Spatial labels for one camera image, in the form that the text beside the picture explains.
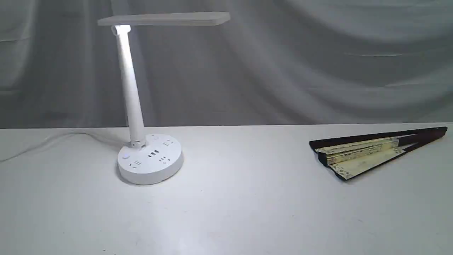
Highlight grey backdrop cloth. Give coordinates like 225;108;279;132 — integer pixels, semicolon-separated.
1;0;453;129

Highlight folding paper fan maroon ribs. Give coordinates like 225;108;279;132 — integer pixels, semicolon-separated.
309;126;448;181

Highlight white desk lamp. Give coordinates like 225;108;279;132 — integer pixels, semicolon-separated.
97;12;231;185

